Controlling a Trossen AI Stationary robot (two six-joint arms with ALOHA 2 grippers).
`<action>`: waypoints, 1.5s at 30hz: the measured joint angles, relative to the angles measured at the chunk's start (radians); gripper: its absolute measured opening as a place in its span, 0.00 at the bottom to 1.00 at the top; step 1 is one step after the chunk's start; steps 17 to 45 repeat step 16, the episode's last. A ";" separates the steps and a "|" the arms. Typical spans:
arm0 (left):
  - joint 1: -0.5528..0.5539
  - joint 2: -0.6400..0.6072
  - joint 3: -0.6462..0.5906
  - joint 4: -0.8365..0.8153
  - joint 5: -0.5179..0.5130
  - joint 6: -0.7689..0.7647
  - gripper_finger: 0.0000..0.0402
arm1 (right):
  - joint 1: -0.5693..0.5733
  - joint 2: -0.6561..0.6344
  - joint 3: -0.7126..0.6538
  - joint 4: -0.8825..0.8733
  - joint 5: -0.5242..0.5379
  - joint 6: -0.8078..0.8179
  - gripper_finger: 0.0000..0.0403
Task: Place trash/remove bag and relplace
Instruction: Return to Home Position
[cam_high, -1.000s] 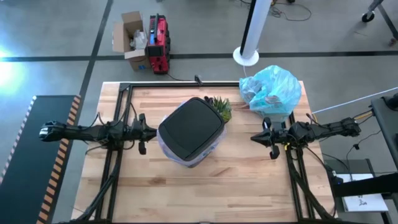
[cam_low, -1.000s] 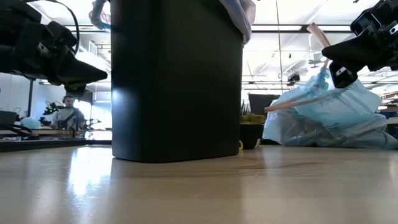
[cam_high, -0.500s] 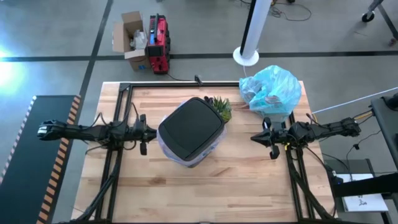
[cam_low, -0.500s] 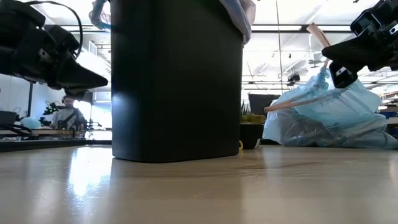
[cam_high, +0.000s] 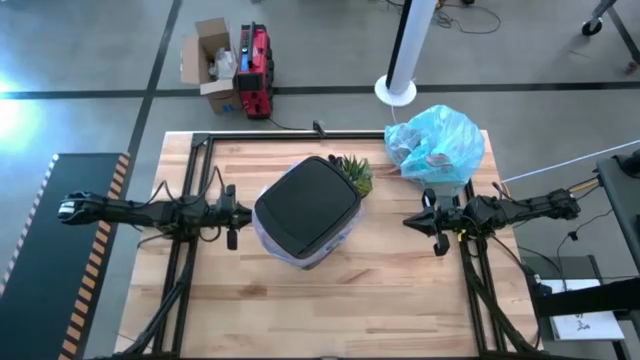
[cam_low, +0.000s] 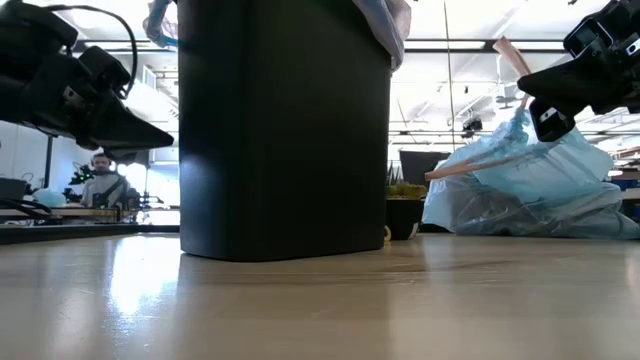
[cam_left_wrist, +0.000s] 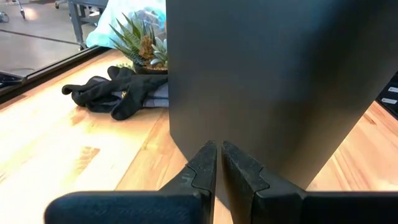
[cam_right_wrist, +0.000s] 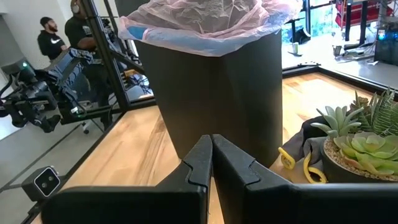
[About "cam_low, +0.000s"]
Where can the neighbour rig black frame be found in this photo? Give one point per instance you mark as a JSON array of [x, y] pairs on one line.
[[48, 160]]

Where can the person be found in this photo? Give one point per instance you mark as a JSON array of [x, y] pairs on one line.
[[102, 185]]

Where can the black hanging camera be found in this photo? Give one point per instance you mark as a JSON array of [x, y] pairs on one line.
[[472, 125]]

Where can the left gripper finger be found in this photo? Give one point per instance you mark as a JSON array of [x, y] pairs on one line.
[[135, 131], [125, 155]]

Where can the black aluminium table frame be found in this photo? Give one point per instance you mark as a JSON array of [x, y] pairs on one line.
[[90, 234]]

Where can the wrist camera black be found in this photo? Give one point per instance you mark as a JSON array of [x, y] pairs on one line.
[[105, 67], [550, 120]]

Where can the black rig bar with lights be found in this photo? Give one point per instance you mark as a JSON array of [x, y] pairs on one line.
[[480, 45]]

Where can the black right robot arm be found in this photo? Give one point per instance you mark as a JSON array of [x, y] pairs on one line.
[[634, 10]]

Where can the blue storage bins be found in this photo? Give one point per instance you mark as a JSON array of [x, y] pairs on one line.
[[631, 200]]

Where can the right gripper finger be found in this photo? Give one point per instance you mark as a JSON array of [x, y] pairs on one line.
[[560, 82]]

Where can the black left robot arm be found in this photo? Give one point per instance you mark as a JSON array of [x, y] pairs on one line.
[[30, 25]]

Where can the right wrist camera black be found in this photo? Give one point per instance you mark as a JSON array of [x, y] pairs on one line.
[[550, 120]]

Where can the neighbour rig black robot arm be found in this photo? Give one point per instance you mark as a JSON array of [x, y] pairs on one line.
[[80, 176]]

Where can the black computer monitor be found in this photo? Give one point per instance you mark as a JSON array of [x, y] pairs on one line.
[[417, 167]]

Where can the black plastic trash bin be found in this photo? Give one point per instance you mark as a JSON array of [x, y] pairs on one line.
[[285, 140]]

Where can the black bin with blue liner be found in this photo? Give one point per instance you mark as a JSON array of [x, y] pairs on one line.
[[540, 190]]

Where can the pink plastic trash bag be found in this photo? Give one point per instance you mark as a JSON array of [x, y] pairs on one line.
[[387, 25]]

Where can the potted succulent plant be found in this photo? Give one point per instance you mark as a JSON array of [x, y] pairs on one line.
[[402, 210]]

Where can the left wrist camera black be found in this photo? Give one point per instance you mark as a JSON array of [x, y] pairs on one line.
[[105, 67]]

